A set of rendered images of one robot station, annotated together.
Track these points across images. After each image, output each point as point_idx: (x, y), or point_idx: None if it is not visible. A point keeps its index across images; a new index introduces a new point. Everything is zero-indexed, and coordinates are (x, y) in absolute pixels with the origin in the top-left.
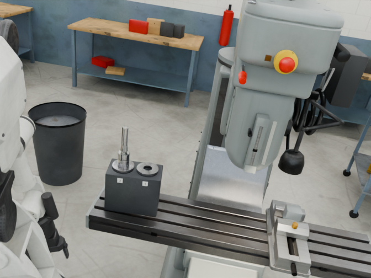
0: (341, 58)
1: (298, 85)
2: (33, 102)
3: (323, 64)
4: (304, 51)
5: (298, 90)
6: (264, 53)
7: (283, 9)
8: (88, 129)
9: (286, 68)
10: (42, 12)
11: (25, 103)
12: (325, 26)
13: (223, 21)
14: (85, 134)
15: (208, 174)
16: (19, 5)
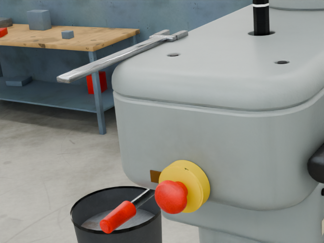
0: (317, 173)
1: (280, 223)
2: (123, 180)
3: (271, 191)
4: (218, 163)
5: (283, 234)
6: (147, 167)
7: (155, 78)
8: (195, 226)
9: (167, 206)
10: (153, 33)
11: (112, 181)
12: (241, 109)
13: None
14: (188, 236)
15: None
16: (120, 29)
